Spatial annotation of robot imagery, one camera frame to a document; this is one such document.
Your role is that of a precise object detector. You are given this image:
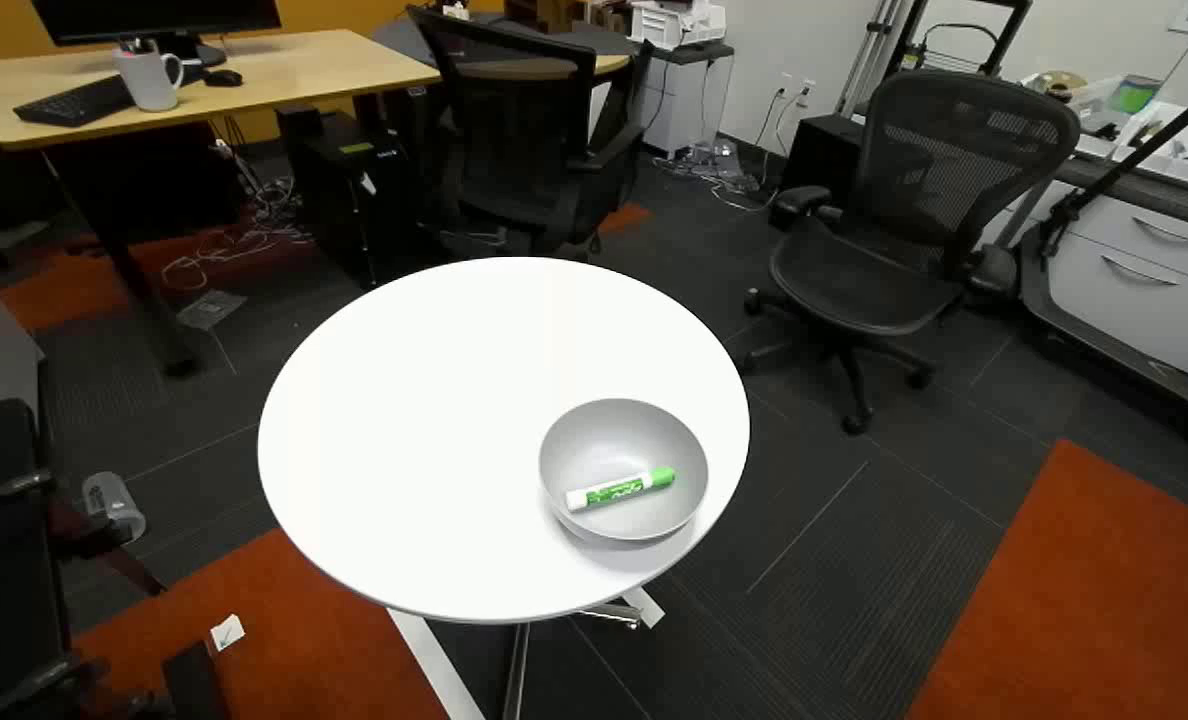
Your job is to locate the green marker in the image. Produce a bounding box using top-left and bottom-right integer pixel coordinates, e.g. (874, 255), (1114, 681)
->
(562, 464), (681, 513)

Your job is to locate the grey bowl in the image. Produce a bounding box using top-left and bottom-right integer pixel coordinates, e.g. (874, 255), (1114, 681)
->
(539, 397), (707, 546)

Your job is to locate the round white table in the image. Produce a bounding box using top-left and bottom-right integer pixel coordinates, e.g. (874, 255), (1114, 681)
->
(255, 255), (751, 720)

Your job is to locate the black office chair at desk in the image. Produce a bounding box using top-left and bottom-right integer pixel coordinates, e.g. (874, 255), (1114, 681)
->
(412, 10), (649, 255)

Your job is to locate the black mesh office chair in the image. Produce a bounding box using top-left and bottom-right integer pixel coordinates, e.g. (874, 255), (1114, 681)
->
(745, 68), (1079, 431)

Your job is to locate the black computer tower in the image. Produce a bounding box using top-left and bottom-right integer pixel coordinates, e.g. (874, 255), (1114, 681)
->
(275, 108), (414, 287)

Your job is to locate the small white floor box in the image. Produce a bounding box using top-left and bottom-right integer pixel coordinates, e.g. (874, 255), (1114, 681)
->
(206, 613), (245, 652)

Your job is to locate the white mug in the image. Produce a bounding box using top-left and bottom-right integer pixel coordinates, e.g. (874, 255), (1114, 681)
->
(117, 48), (183, 112)

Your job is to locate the black computer monitor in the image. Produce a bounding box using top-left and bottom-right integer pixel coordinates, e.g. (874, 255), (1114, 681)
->
(33, 0), (280, 68)

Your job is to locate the white drawer cabinet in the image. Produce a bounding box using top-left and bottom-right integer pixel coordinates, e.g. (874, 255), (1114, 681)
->
(1047, 201), (1188, 375)

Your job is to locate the black keyboard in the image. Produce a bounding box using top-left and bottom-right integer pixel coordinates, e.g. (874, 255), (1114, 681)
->
(14, 78), (131, 128)

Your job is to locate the black chair at left edge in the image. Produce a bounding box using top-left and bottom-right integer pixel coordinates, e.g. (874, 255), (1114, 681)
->
(0, 306), (165, 720)

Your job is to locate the wooden desk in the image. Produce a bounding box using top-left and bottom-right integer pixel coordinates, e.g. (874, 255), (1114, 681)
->
(0, 27), (440, 375)

